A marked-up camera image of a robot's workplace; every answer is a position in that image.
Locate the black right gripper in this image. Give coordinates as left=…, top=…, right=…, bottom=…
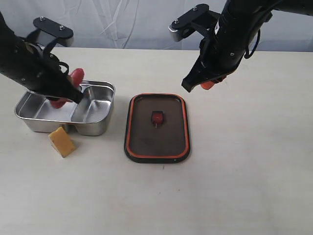
left=181, top=9, right=259, bottom=92

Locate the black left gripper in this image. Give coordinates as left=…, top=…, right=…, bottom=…
left=9, top=41, right=83, bottom=103

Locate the red sausage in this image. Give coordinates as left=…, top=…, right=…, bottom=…
left=50, top=68, right=85, bottom=109

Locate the dark lunchbox lid orange seal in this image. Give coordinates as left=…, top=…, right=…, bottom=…
left=124, top=93, right=191, bottom=164

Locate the yellow cheese wedge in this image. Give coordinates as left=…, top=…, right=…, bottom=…
left=48, top=127, right=76, bottom=158

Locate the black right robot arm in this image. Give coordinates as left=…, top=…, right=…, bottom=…
left=172, top=0, right=313, bottom=92

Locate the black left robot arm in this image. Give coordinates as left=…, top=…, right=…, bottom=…
left=0, top=17, right=83, bottom=103

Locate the blue-grey backdrop cloth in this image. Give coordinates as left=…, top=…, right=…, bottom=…
left=0, top=0, right=313, bottom=51

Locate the steel two-compartment lunchbox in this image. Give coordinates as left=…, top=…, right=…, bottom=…
left=15, top=80, right=115, bottom=136

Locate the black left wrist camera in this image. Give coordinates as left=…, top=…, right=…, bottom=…
left=25, top=17, right=74, bottom=47

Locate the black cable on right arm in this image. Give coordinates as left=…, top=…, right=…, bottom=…
left=244, top=14, right=273, bottom=59

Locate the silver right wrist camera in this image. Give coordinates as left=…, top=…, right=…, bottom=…
left=168, top=3, right=220, bottom=42

